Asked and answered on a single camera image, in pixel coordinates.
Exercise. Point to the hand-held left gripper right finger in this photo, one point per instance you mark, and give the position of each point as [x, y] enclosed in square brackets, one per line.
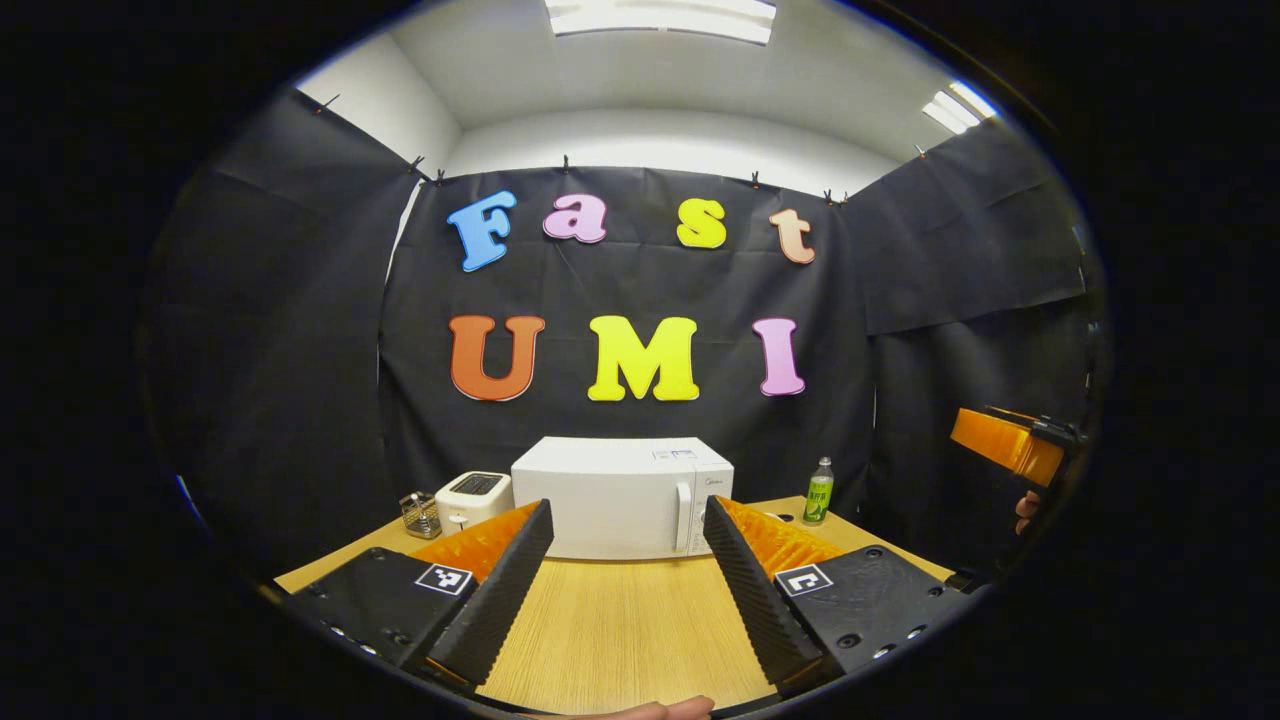
[755, 600]

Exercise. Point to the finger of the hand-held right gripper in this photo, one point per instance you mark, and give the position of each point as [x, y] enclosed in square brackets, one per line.
[1005, 445]

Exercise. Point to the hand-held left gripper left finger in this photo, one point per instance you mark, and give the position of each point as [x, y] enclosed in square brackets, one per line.
[495, 600]

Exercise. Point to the white microwave oven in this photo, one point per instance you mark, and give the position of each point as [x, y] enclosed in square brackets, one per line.
[610, 500]

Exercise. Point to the white toaster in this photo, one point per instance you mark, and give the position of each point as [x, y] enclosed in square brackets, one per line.
[470, 505]

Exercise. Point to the green tea bottle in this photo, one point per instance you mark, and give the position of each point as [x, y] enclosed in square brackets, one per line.
[818, 500]

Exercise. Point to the small ceiling light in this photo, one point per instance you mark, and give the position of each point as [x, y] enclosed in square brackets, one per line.
[960, 108]

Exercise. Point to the row of black cloth clips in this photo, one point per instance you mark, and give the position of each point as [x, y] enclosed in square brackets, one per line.
[565, 163]

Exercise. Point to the long ceiling light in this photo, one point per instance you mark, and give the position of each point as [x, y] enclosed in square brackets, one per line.
[660, 18]

